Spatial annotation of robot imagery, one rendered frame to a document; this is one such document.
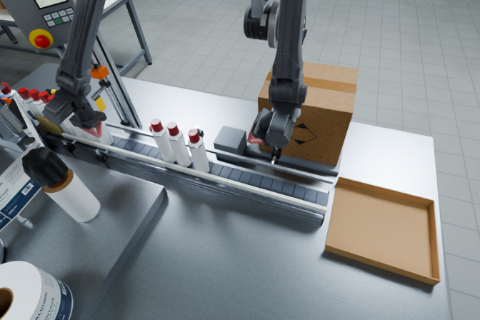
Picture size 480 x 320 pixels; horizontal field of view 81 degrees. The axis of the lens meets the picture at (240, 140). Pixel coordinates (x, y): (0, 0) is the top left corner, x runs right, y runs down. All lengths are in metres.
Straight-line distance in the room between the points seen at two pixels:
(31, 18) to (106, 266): 0.75
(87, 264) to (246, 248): 0.47
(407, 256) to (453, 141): 1.78
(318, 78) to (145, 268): 0.83
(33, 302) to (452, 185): 2.29
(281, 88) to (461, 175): 1.98
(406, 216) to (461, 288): 1.02
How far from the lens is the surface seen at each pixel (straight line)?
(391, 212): 1.08
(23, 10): 1.06
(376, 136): 1.29
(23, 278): 0.92
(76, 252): 1.05
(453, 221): 2.25
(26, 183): 1.17
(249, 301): 0.91
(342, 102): 0.95
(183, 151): 1.01
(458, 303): 2.03
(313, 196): 0.99
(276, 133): 0.66
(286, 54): 0.64
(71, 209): 1.02
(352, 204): 1.06
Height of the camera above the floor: 1.72
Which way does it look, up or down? 48 degrees down
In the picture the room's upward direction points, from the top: 6 degrees counter-clockwise
